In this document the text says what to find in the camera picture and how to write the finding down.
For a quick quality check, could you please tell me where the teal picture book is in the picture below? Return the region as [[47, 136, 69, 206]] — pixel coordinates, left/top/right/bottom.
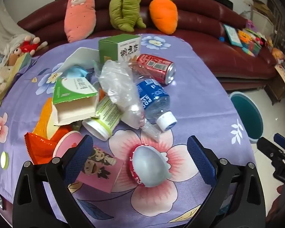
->
[[223, 24, 243, 47]]

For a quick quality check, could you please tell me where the dark red leather sofa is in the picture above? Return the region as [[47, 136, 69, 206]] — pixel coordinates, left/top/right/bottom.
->
[[17, 0, 285, 91]]

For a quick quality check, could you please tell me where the green round lid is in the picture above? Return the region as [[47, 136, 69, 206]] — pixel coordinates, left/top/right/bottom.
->
[[0, 151, 9, 170]]

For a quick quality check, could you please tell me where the orange carrot plush toy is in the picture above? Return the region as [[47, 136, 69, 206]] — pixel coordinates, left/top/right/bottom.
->
[[149, 0, 178, 35]]

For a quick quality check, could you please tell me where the green plush toy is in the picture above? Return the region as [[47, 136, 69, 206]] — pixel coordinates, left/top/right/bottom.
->
[[108, 0, 146, 32]]

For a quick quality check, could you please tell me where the light blue snack packet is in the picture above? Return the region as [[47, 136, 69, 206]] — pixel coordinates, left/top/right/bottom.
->
[[66, 66, 89, 77]]

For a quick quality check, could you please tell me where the white cloth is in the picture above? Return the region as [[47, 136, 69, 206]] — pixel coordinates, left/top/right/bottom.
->
[[0, 0, 31, 60]]

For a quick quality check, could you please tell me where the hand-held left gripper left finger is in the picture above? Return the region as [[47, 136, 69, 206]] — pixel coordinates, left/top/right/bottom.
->
[[12, 134, 98, 228]]

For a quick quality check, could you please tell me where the teal trash bin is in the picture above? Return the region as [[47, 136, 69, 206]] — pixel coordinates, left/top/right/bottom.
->
[[229, 91, 264, 144]]

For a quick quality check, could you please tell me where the red rimmed jelly cup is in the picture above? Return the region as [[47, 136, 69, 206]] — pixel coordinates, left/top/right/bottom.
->
[[128, 144, 172, 188]]

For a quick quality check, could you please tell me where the blue label plastic bottle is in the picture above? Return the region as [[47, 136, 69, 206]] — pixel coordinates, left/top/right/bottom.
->
[[135, 77, 177, 131]]

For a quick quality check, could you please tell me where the pink paper cup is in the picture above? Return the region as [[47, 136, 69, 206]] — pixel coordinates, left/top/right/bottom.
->
[[53, 131, 86, 163]]

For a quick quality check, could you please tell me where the orange red snack packet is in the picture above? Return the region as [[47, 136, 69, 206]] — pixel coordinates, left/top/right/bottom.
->
[[24, 132, 60, 165]]

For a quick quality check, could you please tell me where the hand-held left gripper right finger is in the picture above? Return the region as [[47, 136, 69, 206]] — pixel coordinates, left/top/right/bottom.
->
[[180, 135, 266, 228]]

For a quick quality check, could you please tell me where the clear plastic bag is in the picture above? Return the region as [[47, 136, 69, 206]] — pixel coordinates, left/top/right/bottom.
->
[[98, 59, 162, 139]]

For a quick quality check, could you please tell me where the orange wrapper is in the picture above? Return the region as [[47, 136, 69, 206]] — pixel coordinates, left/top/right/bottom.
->
[[33, 97, 73, 143]]

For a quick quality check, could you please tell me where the white paper sheet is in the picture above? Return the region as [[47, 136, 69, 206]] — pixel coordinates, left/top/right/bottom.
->
[[62, 47, 102, 76]]

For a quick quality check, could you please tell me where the person's right hand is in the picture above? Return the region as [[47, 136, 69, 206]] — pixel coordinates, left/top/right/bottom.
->
[[266, 186, 285, 222]]

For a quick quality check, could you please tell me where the purple floral tablecloth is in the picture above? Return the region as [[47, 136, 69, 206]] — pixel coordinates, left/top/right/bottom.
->
[[0, 34, 254, 228]]

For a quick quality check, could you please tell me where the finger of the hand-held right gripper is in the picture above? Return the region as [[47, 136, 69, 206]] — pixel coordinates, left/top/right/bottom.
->
[[274, 133, 285, 152], [256, 136, 285, 163]]

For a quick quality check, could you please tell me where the green carton box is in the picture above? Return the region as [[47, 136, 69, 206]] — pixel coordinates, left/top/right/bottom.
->
[[98, 34, 142, 64]]

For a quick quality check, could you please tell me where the wooden side table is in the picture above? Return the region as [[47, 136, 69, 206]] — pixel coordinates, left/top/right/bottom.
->
[[264, 71, 285, 105]]

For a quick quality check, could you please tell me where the red soda can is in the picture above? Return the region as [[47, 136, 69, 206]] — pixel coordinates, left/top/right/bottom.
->
[[129, 53, 176, 85]]

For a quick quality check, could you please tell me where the red plush doll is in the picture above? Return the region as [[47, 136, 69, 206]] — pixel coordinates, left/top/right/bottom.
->
[[13, 36, 48, 57]]

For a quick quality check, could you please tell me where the green white medicine box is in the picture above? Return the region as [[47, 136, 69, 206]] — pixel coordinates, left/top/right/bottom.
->
[[52, 77, 100, 126]]

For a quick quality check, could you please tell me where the white tub with green label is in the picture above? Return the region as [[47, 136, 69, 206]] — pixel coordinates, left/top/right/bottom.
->
[[82, 95, 124, 140]]

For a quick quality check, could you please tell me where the pink plush toy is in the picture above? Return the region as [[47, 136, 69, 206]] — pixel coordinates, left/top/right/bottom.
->
[[64, 0, 97, 43]]

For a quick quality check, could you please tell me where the cardboard box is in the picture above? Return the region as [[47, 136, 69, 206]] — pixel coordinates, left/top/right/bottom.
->
[[248, 0, 276, 29]]

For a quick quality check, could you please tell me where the beige plush toy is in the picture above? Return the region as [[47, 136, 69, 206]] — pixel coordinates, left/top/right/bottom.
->
[[0, 52, 22, 105]]

